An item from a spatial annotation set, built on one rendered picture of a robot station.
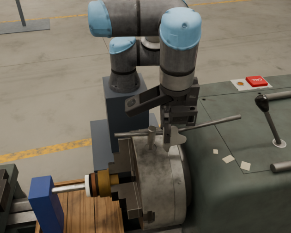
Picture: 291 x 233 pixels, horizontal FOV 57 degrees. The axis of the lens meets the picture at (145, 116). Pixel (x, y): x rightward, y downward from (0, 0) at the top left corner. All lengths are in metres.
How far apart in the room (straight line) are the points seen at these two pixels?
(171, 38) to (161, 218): 0.51
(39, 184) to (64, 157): 1.65
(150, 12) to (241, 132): 0.45
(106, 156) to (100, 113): 1.56
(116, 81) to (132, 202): 0.62
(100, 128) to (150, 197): 0.91
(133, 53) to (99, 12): 0.59
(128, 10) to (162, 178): 0.43
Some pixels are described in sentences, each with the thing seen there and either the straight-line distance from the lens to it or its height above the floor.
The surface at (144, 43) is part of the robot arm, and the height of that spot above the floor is 1.33.
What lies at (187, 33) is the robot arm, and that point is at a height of 1.60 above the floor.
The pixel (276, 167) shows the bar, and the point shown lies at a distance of 0.75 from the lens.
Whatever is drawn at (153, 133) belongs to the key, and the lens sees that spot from 0.71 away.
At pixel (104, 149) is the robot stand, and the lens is 1.47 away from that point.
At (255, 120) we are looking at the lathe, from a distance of 0.90.
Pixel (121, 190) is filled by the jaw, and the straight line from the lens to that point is 0.84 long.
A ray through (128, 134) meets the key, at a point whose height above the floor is 1.30.
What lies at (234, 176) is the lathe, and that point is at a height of 1.26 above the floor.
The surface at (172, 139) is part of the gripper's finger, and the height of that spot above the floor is 1.31.
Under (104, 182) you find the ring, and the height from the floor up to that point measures 1.11.
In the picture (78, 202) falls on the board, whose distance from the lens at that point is 1.11.
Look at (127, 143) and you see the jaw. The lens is 0.86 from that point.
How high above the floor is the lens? 1.78
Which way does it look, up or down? 38 degrees down
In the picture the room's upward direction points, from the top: straight up
